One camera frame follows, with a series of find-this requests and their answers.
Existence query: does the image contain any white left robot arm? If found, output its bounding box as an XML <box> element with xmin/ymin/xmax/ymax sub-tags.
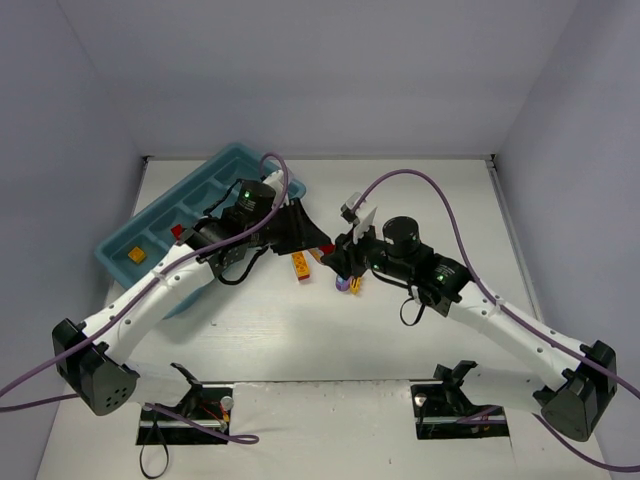
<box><xmin>52</xmin><ymin>180</ymin><xmax>331</xmax><ymax>416</ymax></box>

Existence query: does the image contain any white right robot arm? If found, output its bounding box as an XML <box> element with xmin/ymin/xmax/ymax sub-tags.
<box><xmin>322</xmin><ymin>216</ymin><xmax>617</xmax><ymax>442</ymax></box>

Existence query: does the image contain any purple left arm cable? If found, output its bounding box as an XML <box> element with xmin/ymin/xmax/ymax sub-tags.
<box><xmin>0</xmin><ymin>152</ymin><xmax>289</xmax><ymax>446</ymax></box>

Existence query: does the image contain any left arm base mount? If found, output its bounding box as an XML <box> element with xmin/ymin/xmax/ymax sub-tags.
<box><xmin>136</xmin><ymin>363</ymin><xmax>234</xmax><ymax>446</ymax></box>

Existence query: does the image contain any purple oval paw lego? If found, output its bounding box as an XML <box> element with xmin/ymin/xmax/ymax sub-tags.
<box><xmin>335</xmin><ymin>276</ymin><xmax>350</xmax><ymax>292</ymax></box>

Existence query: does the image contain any small orange lego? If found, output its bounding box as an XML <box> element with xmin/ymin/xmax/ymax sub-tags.
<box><xmin>308</xmin><ymin>248</ymin><xmax>323</xmax><ymax>263</ymax></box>

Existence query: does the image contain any yellow black striped lego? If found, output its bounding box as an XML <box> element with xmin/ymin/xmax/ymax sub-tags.
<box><xmin>349</xmin><ymin>277</ymin><xmax>362</xmax><ymax>295</ymax></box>

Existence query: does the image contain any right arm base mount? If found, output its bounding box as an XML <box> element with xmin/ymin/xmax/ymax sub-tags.
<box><xmin>410</xmin><ymin>360</ymin><xmax>509</xmax><ymax>441</ymax></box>

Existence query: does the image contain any orange square lego in tray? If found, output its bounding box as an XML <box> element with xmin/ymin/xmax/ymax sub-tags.
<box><xmin>127</xmin><ymin>246</ymin><xmax>146</xmax><ymax>265</ymax></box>

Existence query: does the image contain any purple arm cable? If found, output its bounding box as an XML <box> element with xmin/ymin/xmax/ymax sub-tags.
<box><xmin>0</xmin><ymin>152</ymin><xmax>289</xmax><ymax>446</ymax></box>
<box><xmin>357</xmin><ymin>168</ymin><xmax>640</xmax><ymax>474</ymax></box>

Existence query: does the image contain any orange yellow lego brick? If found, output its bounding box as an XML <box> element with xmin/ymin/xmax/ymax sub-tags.
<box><xmin>291</xmin><ymin>252</ymin><xmax>311</xmax><ymax>282</ymax></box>

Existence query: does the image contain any teal divided plastic tray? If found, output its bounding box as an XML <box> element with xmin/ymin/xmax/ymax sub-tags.
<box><xmin>95</xmin><ymin>143</ymin><xmax>280</xmax><ymax>289</ymax></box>

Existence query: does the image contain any red white lego brick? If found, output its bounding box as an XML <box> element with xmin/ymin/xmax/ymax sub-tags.
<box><xmin>319</xmin><ymin>244</ymin><xmax>335</xmax><ymax>254</ymax></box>

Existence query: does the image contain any red boat-shaped lego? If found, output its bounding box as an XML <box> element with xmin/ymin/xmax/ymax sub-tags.
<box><xmin>171</xmin><ymin>224</ymin><xmax>184</xmax><ymax>240</ymax></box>

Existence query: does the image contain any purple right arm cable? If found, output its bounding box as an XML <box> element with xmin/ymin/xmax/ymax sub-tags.
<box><xmin>357</xmin><ymin>168</ymin><xmax>640</xmax><ymax>474</ymax></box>

